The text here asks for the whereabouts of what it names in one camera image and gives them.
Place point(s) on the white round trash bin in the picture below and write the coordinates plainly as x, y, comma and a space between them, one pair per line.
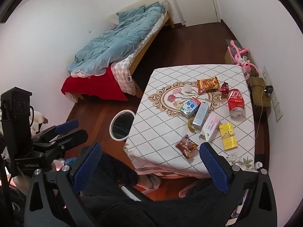
122, 125

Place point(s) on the pink checkered bed sheet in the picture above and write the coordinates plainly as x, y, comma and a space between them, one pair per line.
123, 68

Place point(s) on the blue green milk carton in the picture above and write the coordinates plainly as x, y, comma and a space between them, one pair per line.
189, 106

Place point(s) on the wooden stool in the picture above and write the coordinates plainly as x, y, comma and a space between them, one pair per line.
256, 85

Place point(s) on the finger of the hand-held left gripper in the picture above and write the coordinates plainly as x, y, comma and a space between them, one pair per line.
67, 125
75, 136

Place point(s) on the white diamond-pattern tablecloth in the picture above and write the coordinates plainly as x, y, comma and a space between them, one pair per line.
165, 132

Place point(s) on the white pink box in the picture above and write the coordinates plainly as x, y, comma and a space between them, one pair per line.
210, 126

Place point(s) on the white plastic bottle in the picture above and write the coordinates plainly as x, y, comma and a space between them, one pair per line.
259, 164

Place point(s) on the orange snack packet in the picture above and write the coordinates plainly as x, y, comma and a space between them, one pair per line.
207, 84

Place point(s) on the grey slipper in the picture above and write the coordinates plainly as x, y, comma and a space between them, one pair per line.
189, 189
151, 182

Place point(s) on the yellow box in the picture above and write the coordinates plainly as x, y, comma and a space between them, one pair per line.
227, 136

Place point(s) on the white door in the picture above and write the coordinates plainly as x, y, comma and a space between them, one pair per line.
191, 2

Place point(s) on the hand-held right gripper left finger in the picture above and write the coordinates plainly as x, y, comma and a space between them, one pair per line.
88, 164

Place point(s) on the black charger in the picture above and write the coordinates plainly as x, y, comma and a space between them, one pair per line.
269, 89

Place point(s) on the yellow round fruit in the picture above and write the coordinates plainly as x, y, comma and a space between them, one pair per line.
190, 125

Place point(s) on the silver blue box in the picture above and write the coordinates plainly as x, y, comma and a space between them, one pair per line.
200, 117

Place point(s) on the white wall socket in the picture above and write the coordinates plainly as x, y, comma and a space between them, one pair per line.
265, 72
274, 100
278, 114

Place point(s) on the brown snack packet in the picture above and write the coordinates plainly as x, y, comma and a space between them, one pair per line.
187, 145

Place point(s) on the small red wrapper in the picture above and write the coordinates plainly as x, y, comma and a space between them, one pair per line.
224, 88

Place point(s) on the pink plush toy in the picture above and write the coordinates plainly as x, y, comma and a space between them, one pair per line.
243, 61

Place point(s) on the clear plastic cup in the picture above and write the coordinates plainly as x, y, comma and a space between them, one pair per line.
188, 88

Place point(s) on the light blue duvet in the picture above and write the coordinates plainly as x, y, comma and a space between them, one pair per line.
113, 42

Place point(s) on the red bottle with grey cap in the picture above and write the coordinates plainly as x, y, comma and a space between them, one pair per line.
235, 100

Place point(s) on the cardboard box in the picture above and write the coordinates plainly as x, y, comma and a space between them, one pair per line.
228, 56

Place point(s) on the red blanket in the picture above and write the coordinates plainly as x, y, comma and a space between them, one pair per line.
94, 85

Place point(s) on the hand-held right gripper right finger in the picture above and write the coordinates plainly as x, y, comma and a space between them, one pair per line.
214, 167

